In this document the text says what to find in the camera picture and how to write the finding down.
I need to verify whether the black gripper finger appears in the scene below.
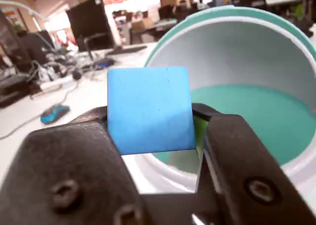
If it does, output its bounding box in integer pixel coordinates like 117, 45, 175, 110
0, 106, 149, 225
192, 103, 316, 225

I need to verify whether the blue lego block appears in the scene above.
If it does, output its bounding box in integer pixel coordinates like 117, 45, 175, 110
107, 66, 197, 155

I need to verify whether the teal whale-shaped bin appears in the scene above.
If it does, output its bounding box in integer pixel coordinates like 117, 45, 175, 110
143, 5, 316, 202

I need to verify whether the blue black computer mouse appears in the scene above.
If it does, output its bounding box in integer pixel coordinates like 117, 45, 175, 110
40, 104, 71, 125

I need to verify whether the black computer monitor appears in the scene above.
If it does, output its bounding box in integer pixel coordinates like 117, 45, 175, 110
66, 0, 117, 53

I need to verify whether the white curved tube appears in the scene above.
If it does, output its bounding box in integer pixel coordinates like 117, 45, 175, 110
0, 0, 48, 21

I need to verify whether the grey mouse cable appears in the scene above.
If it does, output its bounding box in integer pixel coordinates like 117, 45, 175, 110
0, 80, 82, 141

